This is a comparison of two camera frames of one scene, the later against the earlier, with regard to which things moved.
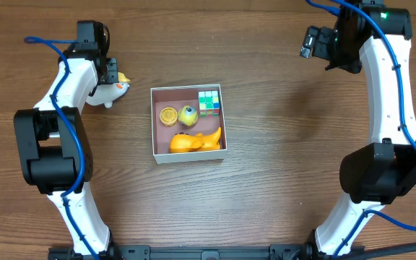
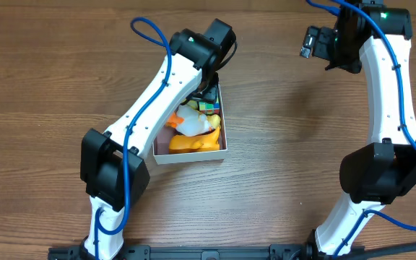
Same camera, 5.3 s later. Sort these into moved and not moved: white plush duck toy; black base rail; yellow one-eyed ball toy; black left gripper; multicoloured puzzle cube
Moved: black left gripper; yellow one-eyed ball toy; white plush duck toy
Not moved: black base rail; multicoloured puzzle cube
